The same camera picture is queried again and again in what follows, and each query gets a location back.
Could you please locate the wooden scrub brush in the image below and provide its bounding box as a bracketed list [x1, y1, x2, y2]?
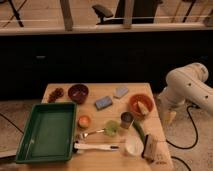
[142, 134, 158, 163]

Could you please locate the black office chair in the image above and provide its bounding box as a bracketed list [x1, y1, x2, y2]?
[92, 0, 162, 25]

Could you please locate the orange bowl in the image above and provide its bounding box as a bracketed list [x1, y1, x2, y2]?
[128, 93, 154, 119]

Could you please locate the grey blue sponge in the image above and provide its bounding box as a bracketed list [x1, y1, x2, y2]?
[114, 87, 129, 99]

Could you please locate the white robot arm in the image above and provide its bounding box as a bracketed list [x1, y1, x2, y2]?
[159, 63, 213, 126]

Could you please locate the small orange fruit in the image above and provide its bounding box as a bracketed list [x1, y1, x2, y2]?
[78, 115, 91, 129]

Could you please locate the green plastic tray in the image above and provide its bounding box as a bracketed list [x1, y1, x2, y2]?
[15, 102, 76, 164]

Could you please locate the cut apple piece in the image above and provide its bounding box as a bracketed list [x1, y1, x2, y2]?
[138, 102, 149, 115]

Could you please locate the metal cup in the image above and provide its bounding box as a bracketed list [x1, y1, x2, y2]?
[120, 112, 134, 129]

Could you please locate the dark red bowl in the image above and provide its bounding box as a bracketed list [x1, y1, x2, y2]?
[68, 84, 89, 104]

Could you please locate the black floor cable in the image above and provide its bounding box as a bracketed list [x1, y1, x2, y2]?
[165, 105, 199, 150]

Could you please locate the green handled metal spoon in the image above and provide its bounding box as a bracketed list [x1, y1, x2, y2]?
[77, 120, 119, 139]

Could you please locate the bunch of dark grapes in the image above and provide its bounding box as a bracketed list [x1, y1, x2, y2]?
[48, 88, 64, 103]

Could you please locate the green cucumber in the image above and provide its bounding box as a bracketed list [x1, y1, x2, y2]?
[133, 120, 145, 143]

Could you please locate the wooden table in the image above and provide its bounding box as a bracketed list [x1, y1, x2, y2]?
[19, 83, 173, 171]

